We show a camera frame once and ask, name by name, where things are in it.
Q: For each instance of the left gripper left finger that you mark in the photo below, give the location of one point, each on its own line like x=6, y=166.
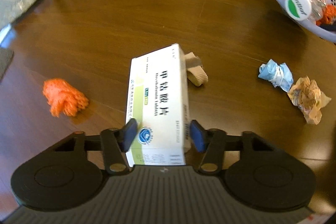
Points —
x=116, y=142

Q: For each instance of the blue face mask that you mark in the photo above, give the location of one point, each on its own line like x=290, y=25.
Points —
x=279, y=75

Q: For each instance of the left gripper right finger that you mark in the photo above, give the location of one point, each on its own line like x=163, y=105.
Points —
x=212, y=143

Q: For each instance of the orange knitted yarn ball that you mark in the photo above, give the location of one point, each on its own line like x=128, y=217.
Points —
x=64, y=98

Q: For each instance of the grey door mat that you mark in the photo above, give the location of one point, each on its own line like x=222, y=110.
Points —
x=6, y=56

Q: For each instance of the white green medicine box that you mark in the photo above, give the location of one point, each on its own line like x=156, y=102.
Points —
x=157, y=99

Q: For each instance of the orange plastic bag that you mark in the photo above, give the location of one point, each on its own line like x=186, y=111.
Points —
x=329, y=13

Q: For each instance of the sheer white curtain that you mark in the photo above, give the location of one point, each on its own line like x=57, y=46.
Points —
x=6, y=36

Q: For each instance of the brown paper wrapper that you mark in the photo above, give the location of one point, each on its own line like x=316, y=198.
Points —
x=308, y=97

